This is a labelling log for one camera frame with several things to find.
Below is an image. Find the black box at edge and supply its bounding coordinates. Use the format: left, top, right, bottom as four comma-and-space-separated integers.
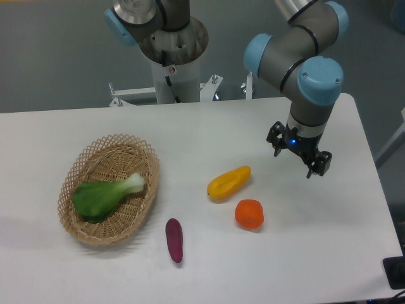
383, 256, 404, 290

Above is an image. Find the white metal base frame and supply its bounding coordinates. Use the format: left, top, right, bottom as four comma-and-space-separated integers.
108, 72, 256, 107

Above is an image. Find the orange pumpkin piece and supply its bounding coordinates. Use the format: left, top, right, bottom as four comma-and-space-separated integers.
235, 199, 265, 229

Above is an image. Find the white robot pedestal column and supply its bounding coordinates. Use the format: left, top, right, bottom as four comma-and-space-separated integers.
150, 60, 200, 105

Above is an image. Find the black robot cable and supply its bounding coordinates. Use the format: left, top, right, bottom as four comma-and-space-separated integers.
161, 49, 184, 104

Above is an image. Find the purple sweet potato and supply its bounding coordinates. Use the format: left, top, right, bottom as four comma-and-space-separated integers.
165, 218, 184, 263

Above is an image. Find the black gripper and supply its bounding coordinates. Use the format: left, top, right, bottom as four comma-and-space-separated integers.
266, 121, 332, 179

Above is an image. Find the green bok choy vegetable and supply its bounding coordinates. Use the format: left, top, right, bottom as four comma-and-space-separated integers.
72, 173, 145, 224

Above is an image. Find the white table leg right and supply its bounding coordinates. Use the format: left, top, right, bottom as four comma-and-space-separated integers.
374, 108, 405, 169

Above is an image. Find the woven wicker basket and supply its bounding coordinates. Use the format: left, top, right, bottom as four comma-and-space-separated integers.
58, 134, 159, 246

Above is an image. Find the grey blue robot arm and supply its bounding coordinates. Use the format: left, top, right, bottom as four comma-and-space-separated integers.
104, 1, 349, 175

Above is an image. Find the yellow papaya half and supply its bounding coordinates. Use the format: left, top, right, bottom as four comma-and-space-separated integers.
207, 166, 251, 200

